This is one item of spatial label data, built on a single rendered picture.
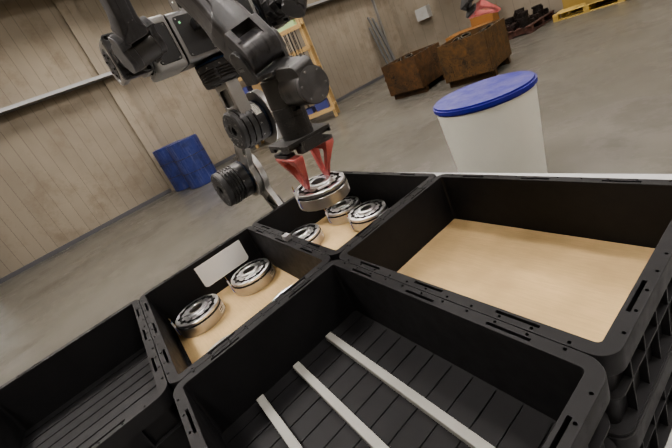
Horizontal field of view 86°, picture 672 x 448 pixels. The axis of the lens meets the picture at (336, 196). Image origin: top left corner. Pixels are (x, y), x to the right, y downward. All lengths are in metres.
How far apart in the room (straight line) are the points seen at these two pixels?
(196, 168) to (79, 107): 2.61
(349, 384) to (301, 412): 0.07
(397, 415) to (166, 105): 8.75
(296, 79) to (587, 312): 0.49
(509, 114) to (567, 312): 1.68
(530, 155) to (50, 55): 8.38
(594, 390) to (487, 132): 1.87
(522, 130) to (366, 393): 1.88
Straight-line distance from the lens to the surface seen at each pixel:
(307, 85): 0.55
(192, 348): 0.84
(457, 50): 6.27
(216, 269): 0.95
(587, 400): 0.36
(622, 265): 0.63
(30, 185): 8.80
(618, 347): 0.40
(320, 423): 0.55
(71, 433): 0.90
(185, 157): 7.55
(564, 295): 0.59
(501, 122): 2.15
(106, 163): 8.78
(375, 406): 0.52
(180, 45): 1.27
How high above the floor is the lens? 1.23
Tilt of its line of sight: 20 degrees down
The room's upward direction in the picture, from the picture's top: 24 degrees counter-clockwise
